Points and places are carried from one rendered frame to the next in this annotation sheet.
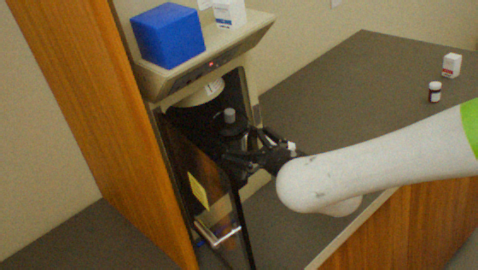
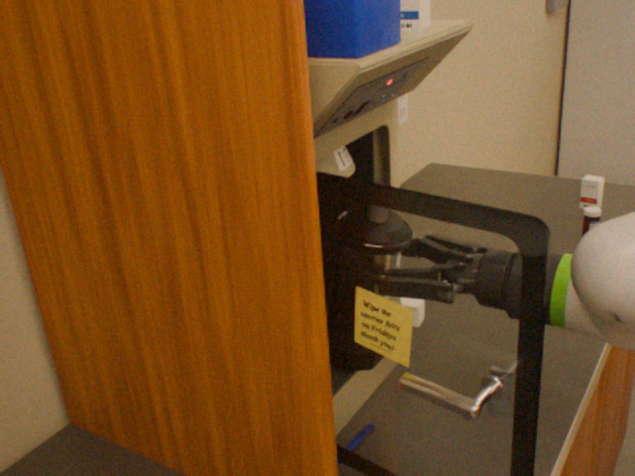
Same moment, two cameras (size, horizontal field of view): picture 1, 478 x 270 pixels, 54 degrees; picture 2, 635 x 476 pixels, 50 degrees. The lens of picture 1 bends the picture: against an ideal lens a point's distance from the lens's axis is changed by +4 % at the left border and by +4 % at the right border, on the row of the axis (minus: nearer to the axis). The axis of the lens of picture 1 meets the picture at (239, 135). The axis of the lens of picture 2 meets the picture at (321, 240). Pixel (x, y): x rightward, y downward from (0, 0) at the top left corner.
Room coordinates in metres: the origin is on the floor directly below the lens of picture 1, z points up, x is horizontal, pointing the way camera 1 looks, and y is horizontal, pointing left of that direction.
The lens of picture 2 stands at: (0.19, 0.40, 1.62)
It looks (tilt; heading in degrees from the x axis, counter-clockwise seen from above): 24 degrees down; 339
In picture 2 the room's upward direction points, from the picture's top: 4 degrees counter-clockwise
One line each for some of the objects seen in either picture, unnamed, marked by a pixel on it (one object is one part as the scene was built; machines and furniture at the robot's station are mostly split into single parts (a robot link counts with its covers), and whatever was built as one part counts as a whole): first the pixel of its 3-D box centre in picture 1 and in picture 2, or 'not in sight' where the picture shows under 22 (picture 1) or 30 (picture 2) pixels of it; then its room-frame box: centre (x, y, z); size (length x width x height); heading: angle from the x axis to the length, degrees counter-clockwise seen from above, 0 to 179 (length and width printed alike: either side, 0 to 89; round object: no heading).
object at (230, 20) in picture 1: (230, 12); (406, 4); (0.99, -0.04, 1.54); 0.05 x 0.05 x 0.06; 44
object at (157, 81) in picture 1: (212, 58); (382, 78); (0.95, 0.02, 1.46); 0.32 x 0.11 x 0.10; 126
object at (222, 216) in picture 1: (209, 208); (406, 359); (0.75, 0.10, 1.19); 0.30 x 0.01 x 0.40; 27
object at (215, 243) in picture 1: (213, 230); (449, 388); (0.68, 0.09, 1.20); 0.10 x 0.05 x 0.03; 27
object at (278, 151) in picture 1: (273, 158); not in sight; (0.86, -0.07, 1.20); 0.09 x 0.08 x 0.07; 36
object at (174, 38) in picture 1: (168, 35); (338, 7); (0.89, 0.10, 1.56); 0.10 x 0.10 x 0.09; 36
